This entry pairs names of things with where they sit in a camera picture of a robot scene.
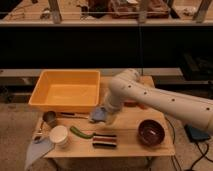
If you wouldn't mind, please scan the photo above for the blue sponge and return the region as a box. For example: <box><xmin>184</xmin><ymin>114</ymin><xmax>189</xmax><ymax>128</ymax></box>
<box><xmin>89</xmin><ymin>107</ymin><xmax>107</xmax><ymax>122</ymax></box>

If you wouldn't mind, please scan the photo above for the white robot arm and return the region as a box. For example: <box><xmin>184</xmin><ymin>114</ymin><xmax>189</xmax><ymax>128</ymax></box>
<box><xmin>103</xmin><ymin>69</ymin><xmax>213</xmax><ymax>135</ymax></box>

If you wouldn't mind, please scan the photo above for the white paper cup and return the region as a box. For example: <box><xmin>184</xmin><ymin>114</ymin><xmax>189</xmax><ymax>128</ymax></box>
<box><xmin>49</xmin><ymin>125</ymin><xmax>68</xmax><ymax>148</ymax></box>

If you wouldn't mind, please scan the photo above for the orange plate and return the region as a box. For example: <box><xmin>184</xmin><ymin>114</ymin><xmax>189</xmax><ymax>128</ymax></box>
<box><xmin>124</xmin><ymin>100</ymin><xmax>148</xmax><ymax>110</ymax></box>

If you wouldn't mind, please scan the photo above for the striped cloth block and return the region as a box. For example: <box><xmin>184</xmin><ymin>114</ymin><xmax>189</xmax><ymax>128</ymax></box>
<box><xmin>92</xmin><ymin>134</ymin><xmax>117</xmax><ymax>148</ymax></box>

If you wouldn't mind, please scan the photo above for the green pepper toy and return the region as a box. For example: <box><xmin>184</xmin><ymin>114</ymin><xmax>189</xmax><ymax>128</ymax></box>
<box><xmin>70</xmin><ymin>126</ymin><xmax>94</xmax><ymax>139</ymax></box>

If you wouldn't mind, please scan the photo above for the dark purple bowl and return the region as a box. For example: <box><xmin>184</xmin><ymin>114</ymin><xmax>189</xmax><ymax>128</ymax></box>
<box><xmin>137</xmin><ymin>119</ymin><xmax>165</xmax><ymax>147</ymax></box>

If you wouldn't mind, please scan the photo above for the yellow plastic bin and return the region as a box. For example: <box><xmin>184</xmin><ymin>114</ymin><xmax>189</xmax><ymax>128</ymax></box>
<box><xmin>28</xmin><ymin>69</ymin><xmax>100</xmax><ymax>113</ymax></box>

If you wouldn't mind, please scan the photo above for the light blue cloth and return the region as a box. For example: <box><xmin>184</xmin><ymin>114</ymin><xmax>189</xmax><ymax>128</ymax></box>
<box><xmin>24</xmin><ymin>138</ymin><xmax>54</xmax><ymax>171</ymax></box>

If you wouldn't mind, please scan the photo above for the black foot pedal box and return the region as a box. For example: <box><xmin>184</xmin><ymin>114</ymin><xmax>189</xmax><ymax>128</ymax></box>
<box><xmin>184</xmin><ymin>125</ymin><xmax>211</xmax><ymax>142</ymax></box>

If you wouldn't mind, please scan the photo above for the black brush with handle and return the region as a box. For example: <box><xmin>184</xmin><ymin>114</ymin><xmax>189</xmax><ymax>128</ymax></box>
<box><xmin>59</xmin><ymin>112</ymin><xmax>89</xmax><ymax>120</ymax></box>

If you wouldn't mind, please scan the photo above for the black cable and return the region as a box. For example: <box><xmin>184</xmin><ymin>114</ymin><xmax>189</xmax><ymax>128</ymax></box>
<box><xmin>164</xmin><ymin>116</ymin><xmax>211</xmax><ymax>171</ymax></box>

